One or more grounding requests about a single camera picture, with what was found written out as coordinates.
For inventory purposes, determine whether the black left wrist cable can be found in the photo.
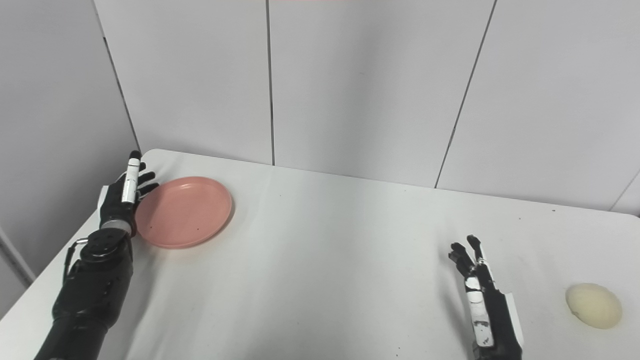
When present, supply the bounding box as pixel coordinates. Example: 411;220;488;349
62;238;90;287

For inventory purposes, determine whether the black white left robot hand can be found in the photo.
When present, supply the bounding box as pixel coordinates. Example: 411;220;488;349
98;150;160;235

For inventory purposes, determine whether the cream steamed bun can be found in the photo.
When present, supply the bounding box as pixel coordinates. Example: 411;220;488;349
565;283;624;330

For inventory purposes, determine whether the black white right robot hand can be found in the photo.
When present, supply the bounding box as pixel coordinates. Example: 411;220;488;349
448;235;525;360

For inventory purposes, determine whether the pink round plate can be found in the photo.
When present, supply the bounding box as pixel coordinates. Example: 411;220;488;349
135;176;234;249

